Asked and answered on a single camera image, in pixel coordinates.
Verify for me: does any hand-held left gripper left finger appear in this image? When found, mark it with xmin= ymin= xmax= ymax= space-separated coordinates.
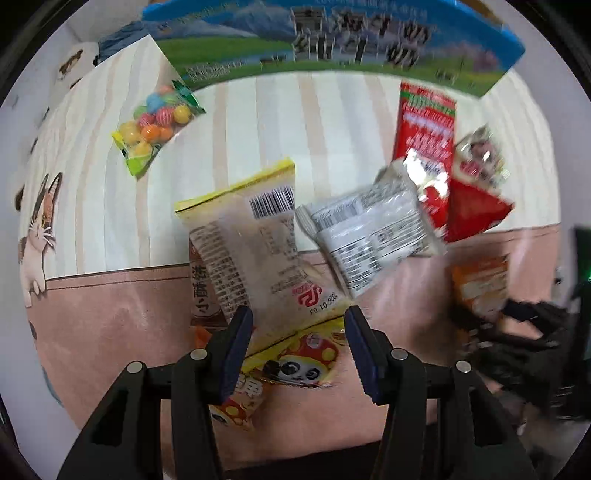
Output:
xmin=58 ymin=305 xmax=254 ymax=480

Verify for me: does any orange panda snack packet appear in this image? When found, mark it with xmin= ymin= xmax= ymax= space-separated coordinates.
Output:
xmin=194 ymin=325 xmax=266 ymax=432

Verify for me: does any red triangular snack packet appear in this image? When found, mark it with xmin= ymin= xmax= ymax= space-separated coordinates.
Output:
xmin=443 ymin=178 xmax=515 ymax=243

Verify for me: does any yellow panda snack packet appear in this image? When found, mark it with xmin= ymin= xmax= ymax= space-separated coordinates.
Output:
xmin=240 ymin=318 xmax=347 ymax=391

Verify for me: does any beige biscuit packet yellow edge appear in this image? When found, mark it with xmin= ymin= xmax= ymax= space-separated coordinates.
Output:
xmin=174 ymin=157 xmax=354 ymax=356

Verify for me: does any blue bed sheet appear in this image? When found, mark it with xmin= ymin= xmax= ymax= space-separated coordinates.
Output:
xmin=39 ymin=364 xmax=65 ymax=409

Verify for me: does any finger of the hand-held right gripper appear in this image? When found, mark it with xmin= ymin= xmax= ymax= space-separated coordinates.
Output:
xmin=501 ymin=298 xmax=573 ymax=333
xmin=450 ymin=307 xmax=561 ymax=370

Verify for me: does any long red snack packet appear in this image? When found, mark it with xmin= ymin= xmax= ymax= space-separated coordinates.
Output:
xmin=392 ymin=82 xmax=458 ymax=232

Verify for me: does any orange seed packet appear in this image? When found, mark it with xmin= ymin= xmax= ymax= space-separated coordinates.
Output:
xmin=450 ymin=256 xmax=511 ymax=324

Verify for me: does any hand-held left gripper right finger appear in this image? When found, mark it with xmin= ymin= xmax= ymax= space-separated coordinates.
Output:
xmin=344 ymin=305 xmax=539 ymax=480

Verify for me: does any white bear print pillow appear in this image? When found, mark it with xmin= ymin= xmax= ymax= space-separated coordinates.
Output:
xmin=9 ymin=41 xmax=100 ymax=213

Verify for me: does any colourful candy ball bag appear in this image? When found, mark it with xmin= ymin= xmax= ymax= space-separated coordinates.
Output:
xmin=111 ymin=79 xmax=207 ymax=178

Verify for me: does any printed cardboard box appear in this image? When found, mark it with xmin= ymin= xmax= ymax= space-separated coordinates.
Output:
xmin=141 ymin=0 xmax=527 ymax=99

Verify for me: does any white snack packet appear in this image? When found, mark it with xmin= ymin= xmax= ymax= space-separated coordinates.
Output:
xmin=295 ymin=159 xmax=448 ymax=301

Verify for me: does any small brown white candy packet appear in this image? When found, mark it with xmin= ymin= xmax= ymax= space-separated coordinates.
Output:
xmin=452 ymin=124 xmax=513 ymax=195

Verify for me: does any brown pastry packet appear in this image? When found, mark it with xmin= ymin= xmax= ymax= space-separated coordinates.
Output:
xmin=189 ymin=244 xmax=232 ymax=330

